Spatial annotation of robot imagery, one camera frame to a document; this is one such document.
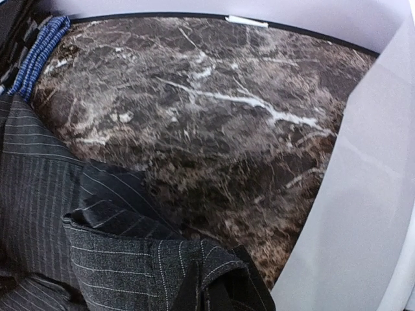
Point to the black pinstriped long sleeve shirt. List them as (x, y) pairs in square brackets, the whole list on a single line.
[(84, 235)]

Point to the white tape strip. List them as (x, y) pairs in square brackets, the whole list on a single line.
[(246, 21)]

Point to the white plastic bin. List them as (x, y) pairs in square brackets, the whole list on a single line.
[(356, 250)]

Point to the blue checkered folded shirt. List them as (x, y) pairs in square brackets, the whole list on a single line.
[(23, 78)]

